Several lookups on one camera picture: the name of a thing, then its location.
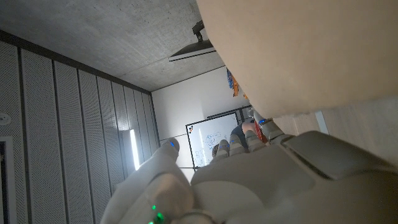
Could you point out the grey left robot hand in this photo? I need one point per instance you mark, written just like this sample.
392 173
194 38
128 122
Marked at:
255 186

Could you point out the person in dark t-shirt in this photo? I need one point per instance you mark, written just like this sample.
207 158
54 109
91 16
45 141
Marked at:
237 130

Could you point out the black-framed whiteboard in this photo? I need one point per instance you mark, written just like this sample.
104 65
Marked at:
205 140

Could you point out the orange box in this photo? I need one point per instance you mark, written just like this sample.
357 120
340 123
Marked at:
234 85

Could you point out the long ceiling light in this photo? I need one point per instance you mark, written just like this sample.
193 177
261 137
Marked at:
134 149

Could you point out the open cardboard box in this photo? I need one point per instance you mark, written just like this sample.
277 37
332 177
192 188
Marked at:
295 56

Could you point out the black monitor on stand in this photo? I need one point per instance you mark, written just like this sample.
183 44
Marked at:
192 51

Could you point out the ceiling air vent slot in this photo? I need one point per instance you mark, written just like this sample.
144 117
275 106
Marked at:
3 186

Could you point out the round ceiling smoke detector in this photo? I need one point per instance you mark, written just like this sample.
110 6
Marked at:
4 119

